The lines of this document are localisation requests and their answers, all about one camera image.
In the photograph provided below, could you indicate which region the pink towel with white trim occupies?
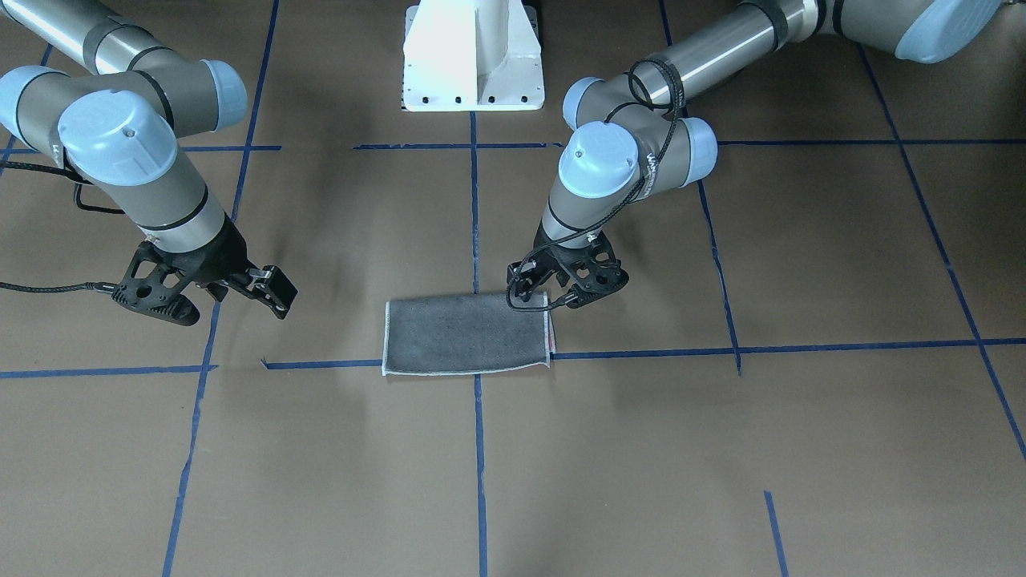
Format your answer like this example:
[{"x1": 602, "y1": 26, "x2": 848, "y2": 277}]
[{"x1": 382, "y1": 293, "x2": 552, "y2": 376}]

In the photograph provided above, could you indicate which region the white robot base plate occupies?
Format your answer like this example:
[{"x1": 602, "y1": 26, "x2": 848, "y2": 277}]
[{"x1": 401, "y1": 1, "x2": 546, "y2": 113}]

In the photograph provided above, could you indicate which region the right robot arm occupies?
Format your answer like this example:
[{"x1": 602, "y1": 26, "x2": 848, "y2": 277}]
[{"x1": 2, "y1": 1, "x2": 297, "y2": 326}]

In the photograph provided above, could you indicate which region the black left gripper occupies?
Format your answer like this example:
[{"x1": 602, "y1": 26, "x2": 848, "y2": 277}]
[{"x1": 507, "y1": 232, "x2": 629, "y2": 309}]

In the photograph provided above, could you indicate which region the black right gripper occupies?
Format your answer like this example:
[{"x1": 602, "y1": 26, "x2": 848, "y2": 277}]
[{"x1": 112, "y1": 220, "x2": 298, "y2": 326}]

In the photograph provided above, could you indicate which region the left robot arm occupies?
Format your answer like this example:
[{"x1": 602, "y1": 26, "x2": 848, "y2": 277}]
[{"x1": 506, "y1": 1, "x2": 1000, "y2": 312}]

